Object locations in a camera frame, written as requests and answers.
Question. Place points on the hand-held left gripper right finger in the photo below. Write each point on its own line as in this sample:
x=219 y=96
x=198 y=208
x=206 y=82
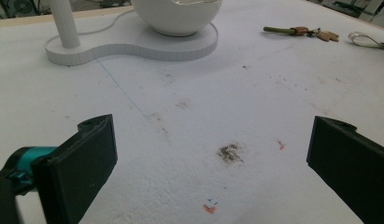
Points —
x=351 y=168

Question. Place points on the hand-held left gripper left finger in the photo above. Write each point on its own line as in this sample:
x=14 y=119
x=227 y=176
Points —
x=74 y=168

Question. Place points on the white stand with post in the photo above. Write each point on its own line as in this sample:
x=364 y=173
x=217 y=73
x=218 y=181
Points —
x=124 y=46

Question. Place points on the white foam mat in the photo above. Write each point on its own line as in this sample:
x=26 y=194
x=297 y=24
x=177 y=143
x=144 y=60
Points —
x=192 y=109

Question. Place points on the white eggshell-shaped bowl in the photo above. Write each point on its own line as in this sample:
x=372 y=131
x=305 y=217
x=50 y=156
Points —
x=177 y=18

